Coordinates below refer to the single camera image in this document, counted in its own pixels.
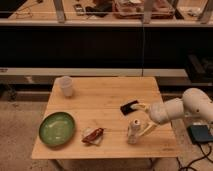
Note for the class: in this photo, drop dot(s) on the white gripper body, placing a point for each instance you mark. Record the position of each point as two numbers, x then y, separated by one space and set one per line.
157 113

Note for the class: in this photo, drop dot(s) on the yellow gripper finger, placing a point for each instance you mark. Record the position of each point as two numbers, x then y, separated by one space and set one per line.
146 128
140 106

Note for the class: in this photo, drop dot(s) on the green ceramic bowl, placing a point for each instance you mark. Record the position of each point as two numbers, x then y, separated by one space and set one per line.
57 129

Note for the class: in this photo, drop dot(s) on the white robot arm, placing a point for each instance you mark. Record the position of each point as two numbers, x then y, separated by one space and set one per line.
193 101

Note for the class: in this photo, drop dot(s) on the white small bottle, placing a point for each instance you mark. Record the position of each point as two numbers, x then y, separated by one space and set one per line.
133 131

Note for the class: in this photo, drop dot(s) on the black rectangular phone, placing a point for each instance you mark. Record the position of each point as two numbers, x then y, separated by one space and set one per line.
127 108

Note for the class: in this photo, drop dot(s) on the dark blue box on floor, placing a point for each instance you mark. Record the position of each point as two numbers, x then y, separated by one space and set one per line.
199 134

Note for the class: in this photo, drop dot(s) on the red brown snack packet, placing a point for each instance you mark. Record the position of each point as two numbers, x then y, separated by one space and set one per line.
92 136

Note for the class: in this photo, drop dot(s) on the wooden table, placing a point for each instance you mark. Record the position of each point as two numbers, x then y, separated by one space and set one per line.
96 103

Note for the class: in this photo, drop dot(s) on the white plastic cup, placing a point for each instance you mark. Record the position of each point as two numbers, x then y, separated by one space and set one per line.
65 84

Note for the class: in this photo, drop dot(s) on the tray of items on shelf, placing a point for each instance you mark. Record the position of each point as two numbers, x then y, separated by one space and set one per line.
135 9

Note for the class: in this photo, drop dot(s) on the long wooden shelf bench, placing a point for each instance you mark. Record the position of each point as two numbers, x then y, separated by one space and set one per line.
99 13

